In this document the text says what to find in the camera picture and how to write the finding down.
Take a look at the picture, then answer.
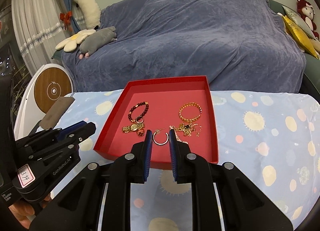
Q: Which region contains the gold hoop earring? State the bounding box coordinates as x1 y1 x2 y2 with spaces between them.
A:
152 128 169 146

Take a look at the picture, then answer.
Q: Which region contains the jewelled brooch cluster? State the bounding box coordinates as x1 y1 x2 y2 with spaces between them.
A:
180 123 193 135

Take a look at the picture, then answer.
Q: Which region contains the gold chain necklace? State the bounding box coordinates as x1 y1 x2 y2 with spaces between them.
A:
175 122 203 138

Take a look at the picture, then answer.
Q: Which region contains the gold wristwatch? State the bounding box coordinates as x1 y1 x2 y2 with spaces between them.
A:
122 123 145 137

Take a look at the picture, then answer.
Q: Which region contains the dark bead bracelet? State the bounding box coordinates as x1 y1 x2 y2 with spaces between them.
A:
127 101 150 124

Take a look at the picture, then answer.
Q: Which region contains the gold chain bangle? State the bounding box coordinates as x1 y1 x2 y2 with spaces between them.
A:
178 102 202 123

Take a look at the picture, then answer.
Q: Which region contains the operator's hand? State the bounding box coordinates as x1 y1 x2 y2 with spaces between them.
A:
8 193 52 230

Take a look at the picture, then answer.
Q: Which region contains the brown leather case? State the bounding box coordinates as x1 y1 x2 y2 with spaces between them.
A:
40 97 75 129

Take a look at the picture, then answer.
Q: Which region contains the red cardboard tray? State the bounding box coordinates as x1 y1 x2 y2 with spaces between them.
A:
94 76 219 170

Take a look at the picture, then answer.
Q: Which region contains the round wooden white device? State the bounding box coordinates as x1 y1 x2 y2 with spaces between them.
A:
14 63 73 139

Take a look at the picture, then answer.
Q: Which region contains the daisy flower cushion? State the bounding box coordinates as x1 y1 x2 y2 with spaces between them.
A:
55 29 96 53

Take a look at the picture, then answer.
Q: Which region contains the grey plush toy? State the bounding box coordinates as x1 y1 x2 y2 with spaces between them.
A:
79 26 117 59

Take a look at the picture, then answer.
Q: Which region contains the blue planet-pattern tablecloth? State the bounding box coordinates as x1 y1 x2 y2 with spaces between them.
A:
35 89 320 231

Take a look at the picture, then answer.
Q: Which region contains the blue sofa blanket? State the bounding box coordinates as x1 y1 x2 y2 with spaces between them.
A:
61 0 306 93

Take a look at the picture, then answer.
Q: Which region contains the white long plush toy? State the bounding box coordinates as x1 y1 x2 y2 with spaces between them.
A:
73 0 101 29

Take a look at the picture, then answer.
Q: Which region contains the white sheer curtain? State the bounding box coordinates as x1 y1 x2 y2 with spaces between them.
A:
11 0 66 75

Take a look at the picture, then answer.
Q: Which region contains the green sofa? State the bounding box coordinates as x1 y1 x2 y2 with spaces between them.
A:
268 0 320 94

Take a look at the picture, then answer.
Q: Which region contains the yellow satin cushion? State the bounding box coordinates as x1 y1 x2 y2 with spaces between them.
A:
282 15 318 59

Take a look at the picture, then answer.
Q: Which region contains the grey-green cushion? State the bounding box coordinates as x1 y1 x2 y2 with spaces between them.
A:
283 6 316 40

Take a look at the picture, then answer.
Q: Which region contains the red monkey plush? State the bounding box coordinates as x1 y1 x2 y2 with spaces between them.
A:
297 0 319 40

